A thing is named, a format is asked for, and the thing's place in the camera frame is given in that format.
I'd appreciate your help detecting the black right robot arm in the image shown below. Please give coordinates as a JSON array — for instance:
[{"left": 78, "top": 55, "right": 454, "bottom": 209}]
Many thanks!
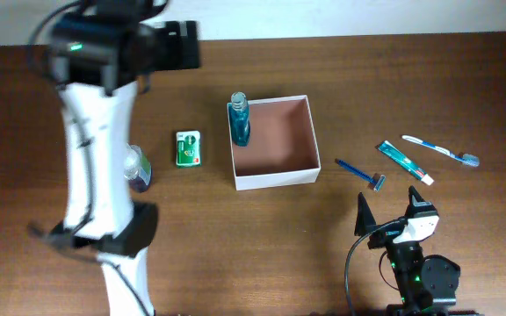
[{"left": 354, "top": 186, "right": 460, "bottom": 315}]

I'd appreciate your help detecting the blue disposable razor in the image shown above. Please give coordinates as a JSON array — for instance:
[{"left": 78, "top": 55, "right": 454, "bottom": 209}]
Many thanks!
[{"left": 335, "top": 159, "right": 386, "bottom": 191}]

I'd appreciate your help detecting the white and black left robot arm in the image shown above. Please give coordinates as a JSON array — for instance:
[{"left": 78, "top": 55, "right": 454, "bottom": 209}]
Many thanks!
[{"left": 26, "top": 1, "right": 201, "bottom": 315}]

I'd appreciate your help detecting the green toothpaste tube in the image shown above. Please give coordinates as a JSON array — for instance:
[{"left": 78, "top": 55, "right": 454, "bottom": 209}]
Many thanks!
[{"left": 378, "top": 140, "right": 434, "bottom": 186}]

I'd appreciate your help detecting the blue mouthwash bottle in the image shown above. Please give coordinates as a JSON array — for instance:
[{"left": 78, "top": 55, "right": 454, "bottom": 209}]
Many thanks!
[{"left": 228, "top": 91, "right": 250, "bottom": 147}]

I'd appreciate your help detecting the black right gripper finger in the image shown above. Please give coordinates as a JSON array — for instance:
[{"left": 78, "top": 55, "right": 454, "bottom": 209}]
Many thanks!
[
  {"left": 405, "top": 186, "right": 434, "bottom": 218},
  {"left": 354, "top": 192, "right": 377, "bottom": 237}
]

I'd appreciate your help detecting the blue and white toothbrush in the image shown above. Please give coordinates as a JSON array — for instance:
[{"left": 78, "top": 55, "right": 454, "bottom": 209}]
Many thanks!
[{"left": 401, "top": 134, "right": 480, "bottom": 168}]

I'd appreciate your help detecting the clear purple soap bottle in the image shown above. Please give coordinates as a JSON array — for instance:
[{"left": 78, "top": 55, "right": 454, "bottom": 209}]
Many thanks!
[{"left": 124, "top": 144, "right": 153, "bottom": 193}]

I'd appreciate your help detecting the green soap bar box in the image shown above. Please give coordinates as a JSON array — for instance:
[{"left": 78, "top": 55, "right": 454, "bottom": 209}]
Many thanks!
[{"left": 176, "top": 131, "right": 202, "bottom": 168}]

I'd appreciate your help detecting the white cardboard box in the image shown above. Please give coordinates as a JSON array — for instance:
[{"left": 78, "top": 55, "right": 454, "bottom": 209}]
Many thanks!
[{"left": 229, "top": 95, "right": 322, "bottom": 190}]

